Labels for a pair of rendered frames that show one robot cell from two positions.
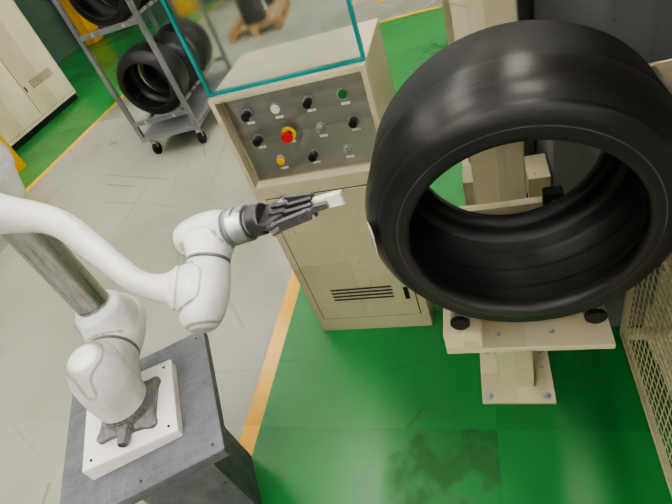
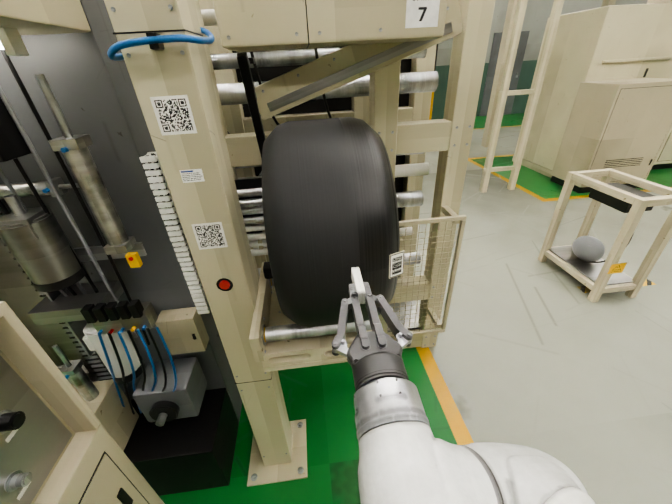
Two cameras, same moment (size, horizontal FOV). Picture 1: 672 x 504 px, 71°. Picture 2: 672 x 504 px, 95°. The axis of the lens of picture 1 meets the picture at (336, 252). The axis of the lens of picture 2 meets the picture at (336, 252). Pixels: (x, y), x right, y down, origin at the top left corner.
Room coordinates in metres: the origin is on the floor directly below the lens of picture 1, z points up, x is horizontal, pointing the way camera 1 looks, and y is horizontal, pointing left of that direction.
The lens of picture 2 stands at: (1.11, 0.36, 1.59)
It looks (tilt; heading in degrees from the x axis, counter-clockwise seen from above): 31 degrees down; 241
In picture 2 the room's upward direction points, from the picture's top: 3 degrees counter-clockwise
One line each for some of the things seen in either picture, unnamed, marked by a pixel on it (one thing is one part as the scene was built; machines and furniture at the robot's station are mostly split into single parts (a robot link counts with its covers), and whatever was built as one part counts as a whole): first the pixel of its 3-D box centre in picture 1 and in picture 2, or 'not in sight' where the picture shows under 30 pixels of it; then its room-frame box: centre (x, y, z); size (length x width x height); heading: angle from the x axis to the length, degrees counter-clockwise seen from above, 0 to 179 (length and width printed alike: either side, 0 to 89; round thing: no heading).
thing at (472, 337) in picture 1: (461, 285); (320, 343); (0.84, -0.27, 0.84); 0.36 x 0.09 x 0.06; 156
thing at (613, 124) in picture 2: not in sight; (612, 136); (-3.98, -1.41, 0.62); 0.90 x 0.56 x 1.25; 156
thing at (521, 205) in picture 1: (509, 217); (263, 304); (0.94, -0.48, 0.90); 0.40 x 0.03 x 0.10; 66
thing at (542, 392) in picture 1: (515, 372); (278, 449); (1.02, -0.49, 0.01); 0.27 x 0.27 x 0.02; 66
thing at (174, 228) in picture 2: not in sight; (184, 242); (1.11, -0.50, 1.19); 0.05 x 0.04 x 0.48; 66
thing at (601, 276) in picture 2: not in sight; (601, 233); (-1.61, -0.42, 0.40); 0.60 x 0.35 x 0.80; 66
